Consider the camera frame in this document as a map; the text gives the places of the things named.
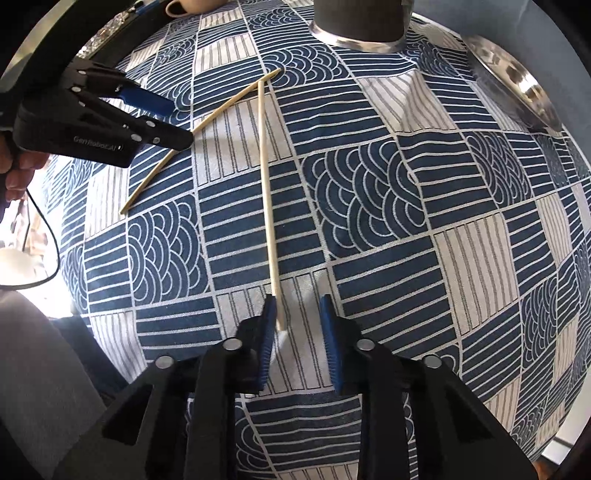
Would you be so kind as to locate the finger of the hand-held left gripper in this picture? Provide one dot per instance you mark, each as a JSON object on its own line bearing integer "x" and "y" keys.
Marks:
{"x": 145, "y": 100}
{"x": 157, "y": 134}

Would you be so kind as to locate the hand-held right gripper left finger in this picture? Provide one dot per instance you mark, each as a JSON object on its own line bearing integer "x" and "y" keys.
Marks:
{"x": 268, "y": 341}

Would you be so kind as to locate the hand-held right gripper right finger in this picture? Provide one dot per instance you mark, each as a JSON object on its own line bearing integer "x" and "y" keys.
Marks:
{"x": 332, "y": 346}

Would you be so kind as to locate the thin bamboo chopstick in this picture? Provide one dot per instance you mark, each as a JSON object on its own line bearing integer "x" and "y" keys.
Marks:
{"x": 266, "y": 184}
{"x": 231, "y": 102}

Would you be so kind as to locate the black chopstick holder cup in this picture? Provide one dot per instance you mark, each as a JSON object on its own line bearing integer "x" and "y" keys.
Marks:
{"x": 360, "y": 18}

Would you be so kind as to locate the person's left hand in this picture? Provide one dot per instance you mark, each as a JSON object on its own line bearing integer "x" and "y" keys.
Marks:
{"x": 18, "y": 170}

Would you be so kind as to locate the black side table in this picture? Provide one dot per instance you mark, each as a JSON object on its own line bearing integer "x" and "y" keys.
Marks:
{"x": 60, "y": 41}

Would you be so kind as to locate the beige ceramic mug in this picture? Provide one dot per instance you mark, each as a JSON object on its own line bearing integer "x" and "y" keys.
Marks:
{"x": 198, "y": 4}

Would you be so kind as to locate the blue patterned tablecloth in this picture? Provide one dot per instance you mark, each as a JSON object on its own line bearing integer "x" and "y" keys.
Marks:
{"x": 369, "y": 184}

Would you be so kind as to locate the shiny metal bowl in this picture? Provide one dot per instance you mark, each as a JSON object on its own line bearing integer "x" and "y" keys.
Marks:
{"x": 517, "y": 83}

